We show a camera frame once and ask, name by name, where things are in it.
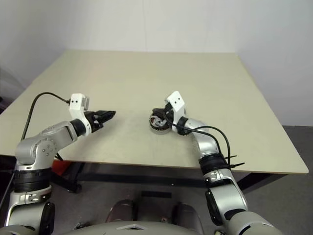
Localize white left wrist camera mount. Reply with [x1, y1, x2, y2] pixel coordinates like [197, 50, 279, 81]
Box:
[67, 93, 95, 135]

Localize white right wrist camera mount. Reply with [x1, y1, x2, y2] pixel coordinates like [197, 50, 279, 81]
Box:
[166, 91, 188, 126]

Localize orange object under table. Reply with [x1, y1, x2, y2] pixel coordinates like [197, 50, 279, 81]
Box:
[52, 160, 72, 177]

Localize dark rounded shape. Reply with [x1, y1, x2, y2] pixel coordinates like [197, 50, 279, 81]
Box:
[172, 201, 205, 235]
[106, 199, 138, 224]

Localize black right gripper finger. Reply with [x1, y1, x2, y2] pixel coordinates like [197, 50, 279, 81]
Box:
[152, 107, 170, 118]

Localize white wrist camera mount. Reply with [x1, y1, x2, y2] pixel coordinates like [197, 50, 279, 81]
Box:
[67, 93, 95, 135]
[166, 91, 188, 126]

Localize grey robot torso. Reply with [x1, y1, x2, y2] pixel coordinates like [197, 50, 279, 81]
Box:
[60, 219, 207, 235]

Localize black metal table frame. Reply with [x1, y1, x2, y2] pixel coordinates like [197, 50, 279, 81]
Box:
[0, 154, 287, 195]

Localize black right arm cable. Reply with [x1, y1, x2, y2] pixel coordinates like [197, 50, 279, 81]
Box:
[166, 122, 232, 169]

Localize black-rimmed silver spoked rotor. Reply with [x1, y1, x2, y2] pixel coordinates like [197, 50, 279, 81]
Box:
[148, 113, 169, 132]

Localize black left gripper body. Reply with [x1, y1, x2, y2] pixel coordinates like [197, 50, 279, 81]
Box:
[84, 110, 105, 134]

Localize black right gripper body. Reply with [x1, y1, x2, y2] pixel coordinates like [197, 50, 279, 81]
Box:
[163, 102, 175, 125]

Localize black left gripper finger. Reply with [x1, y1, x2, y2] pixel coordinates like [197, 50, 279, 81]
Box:
[97, 110, 117, 118]
[98, 113, 115, 123]

